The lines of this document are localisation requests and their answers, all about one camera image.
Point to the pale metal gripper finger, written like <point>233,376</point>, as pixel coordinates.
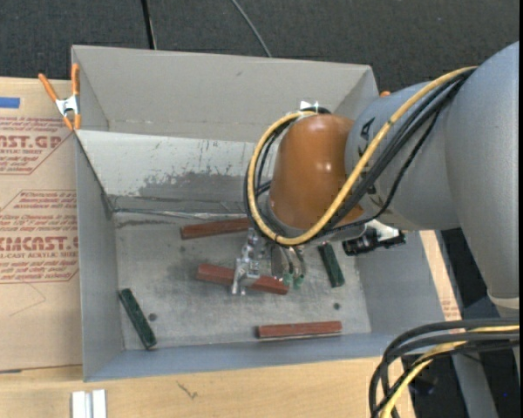
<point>239,286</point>
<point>241,266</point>

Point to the red-brown block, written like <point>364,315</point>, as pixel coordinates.
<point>213,273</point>
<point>296,330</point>
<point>209,229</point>

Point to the grey metal bin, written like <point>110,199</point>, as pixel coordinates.
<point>192,303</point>

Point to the dark green flat block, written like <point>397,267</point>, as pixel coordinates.
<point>137,318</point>
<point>332,266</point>

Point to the brown cardboard board, red print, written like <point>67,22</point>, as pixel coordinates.
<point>30,216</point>

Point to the black cylinder on white bracket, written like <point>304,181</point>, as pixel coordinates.
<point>365,242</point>

